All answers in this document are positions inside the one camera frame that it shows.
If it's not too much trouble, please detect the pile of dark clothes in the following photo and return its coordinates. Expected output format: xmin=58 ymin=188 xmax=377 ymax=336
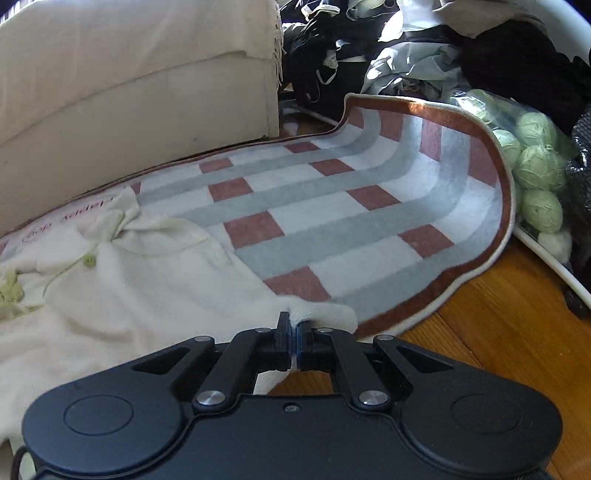
xmin=277 ymin=0 xmax=550 ymax=104

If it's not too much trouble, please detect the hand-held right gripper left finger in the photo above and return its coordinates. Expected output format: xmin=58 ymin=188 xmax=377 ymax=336
xmin=131 ymin=312 xmax=295 ymax=414

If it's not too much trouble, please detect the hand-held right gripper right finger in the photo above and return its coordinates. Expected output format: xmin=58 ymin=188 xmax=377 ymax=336
xmin=297 ymin=322 xmax=456 ymax=412

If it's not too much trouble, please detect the cream knit shirt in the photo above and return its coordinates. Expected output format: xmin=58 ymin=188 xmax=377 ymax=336
xmin=0 ymin=188 xmax=358 ymax=467

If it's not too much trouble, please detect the beige sofa cushion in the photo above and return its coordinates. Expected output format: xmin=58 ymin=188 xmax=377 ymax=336
xmin=0 ymin=0 xmax=283 ymax=238

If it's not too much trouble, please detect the bag of green yarn balls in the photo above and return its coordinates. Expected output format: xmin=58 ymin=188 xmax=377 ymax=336
xmin=450 ymin=89 xmax=578 ymax=259

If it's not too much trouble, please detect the checkered grey and red rug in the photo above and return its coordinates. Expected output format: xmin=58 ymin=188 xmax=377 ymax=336
xmin=0 ymin=92 xmax=517 ymax=340

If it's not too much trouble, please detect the black knit garment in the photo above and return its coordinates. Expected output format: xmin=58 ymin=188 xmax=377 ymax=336
xmin=462 ymin=34 xmax=591 ymax=136

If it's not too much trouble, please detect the white basket rim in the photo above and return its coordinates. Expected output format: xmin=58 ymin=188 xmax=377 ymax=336
xmin=512 ymin=225 xmax=591 ymax=319

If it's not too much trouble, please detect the black plastic bag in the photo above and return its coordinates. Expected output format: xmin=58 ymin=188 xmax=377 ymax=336
xmin=564 ymin=115 xmax=591 ymax=234

